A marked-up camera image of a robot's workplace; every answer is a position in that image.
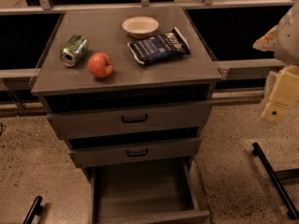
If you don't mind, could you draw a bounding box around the green soda can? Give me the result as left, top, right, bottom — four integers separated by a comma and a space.
60, 35, 89, 67

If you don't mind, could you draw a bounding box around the red apple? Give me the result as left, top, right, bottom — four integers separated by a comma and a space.
88, 52, 113, 78

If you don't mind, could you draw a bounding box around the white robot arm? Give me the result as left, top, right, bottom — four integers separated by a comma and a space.
253, 1, 299, 123

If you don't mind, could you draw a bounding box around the white bowl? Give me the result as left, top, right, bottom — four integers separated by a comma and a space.
122, 17, 159, 38

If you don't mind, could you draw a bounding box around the grey drawer cabinet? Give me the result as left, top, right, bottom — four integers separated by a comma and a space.
30, 5, 222, 224

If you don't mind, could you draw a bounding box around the top drawer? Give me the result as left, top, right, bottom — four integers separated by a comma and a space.
47, 101, 212, 139

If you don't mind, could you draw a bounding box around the drawer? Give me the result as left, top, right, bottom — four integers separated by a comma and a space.
69, 137, 201, 168
47, 101, 212, 139
89, 158, 209, 224

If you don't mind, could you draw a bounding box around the bottom drawer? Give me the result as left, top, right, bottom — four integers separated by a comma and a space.
89, 158, 209, 224

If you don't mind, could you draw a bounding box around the black base leg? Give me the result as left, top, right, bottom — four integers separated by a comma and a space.
22, 196, 44, 224
252, 143, 299, 220

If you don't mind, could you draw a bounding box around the blue chip bag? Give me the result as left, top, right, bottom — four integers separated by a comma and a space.
127, 27, 191, 66

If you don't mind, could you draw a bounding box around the black left base leg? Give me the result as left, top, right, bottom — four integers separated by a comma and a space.
22, 196, 44, 224

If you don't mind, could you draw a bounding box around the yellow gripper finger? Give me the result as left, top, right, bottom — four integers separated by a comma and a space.
261, 65, 299, 123
253, 25, 278, 51

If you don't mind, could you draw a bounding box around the black right base leg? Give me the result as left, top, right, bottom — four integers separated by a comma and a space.
252, 143, 299, 220

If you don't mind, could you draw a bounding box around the metal railing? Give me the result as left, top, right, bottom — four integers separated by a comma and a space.
0, 0, 299, 117

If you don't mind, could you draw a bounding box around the middle drawer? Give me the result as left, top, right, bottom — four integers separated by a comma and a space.
69, 137, 201, 168

